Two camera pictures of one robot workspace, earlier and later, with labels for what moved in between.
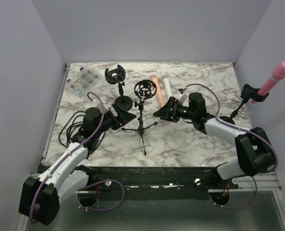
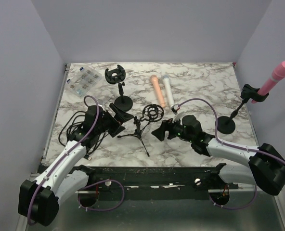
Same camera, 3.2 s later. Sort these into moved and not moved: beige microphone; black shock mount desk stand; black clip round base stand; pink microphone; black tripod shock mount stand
Moved: black tripod shock mount stand
Not moved: black clip round base stand; pink microphone; beige microphone; black shock mount desk stand
